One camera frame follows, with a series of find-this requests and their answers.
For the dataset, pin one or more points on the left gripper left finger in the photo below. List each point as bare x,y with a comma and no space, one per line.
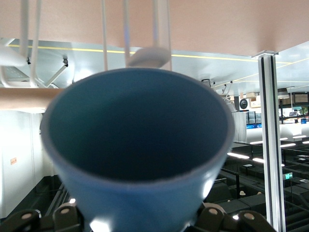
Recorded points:
48,221

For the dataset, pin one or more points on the orange wall sign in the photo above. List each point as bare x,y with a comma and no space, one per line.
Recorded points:
13,161

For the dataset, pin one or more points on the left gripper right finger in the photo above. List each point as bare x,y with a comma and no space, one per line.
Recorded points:
229,221

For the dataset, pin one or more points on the blue plastic cup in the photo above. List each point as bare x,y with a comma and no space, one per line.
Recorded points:
135,125

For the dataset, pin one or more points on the green exit sign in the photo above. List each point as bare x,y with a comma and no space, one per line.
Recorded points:
288,176

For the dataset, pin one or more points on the round black fan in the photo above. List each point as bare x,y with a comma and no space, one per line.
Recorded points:
243,104

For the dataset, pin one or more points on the white metal leg strut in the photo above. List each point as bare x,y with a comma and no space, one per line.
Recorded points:
58,73

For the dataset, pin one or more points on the aluminium frame post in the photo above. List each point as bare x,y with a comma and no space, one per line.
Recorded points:
268,120

